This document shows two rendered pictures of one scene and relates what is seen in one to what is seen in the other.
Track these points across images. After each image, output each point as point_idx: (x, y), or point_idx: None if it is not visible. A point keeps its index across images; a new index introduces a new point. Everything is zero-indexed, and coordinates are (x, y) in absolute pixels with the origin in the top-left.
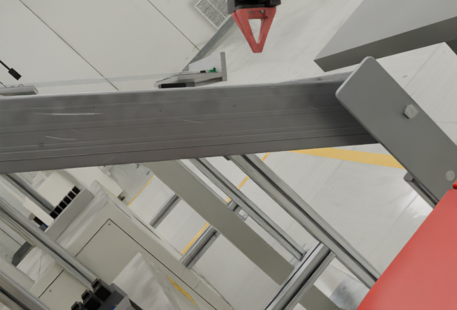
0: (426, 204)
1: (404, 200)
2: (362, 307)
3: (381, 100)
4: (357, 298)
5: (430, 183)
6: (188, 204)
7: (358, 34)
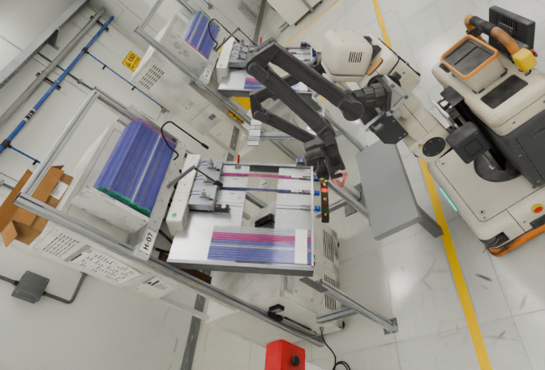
0: (406, 169)
1: (402, 160)
2: (269, 343)
3: (307, 281)
4: None
5: (315, 289)
6: None
7: (365, 168)
